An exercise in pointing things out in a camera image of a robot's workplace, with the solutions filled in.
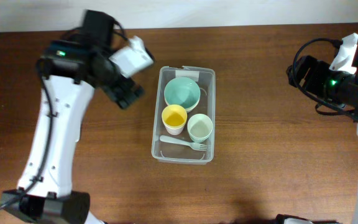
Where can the yellow plastic bowl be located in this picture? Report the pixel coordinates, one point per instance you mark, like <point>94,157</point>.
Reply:
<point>192,107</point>

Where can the pink plastic cup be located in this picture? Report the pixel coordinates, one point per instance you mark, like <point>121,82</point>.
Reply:
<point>174,130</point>

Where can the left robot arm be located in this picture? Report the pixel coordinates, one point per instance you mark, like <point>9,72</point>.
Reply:
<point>69,70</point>

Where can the yellow plastic cup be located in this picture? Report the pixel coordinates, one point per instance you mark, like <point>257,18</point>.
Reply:
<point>174,116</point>

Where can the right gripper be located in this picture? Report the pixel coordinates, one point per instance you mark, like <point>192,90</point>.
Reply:
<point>319,69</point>

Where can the cream plastic cup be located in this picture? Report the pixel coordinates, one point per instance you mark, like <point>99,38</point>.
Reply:
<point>200,123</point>

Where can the clear plastic storage container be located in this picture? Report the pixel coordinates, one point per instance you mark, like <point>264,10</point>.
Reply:
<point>175,153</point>

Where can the teal plastic bowl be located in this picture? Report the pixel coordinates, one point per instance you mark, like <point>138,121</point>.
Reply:
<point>182,91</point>

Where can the teal plastic cup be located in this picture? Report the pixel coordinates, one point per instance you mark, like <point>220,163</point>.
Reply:
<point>199,139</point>

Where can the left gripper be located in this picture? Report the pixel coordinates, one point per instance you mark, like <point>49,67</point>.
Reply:
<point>118,95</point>

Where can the grey plastic fork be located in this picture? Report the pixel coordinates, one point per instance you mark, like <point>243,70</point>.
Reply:
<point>194,145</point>

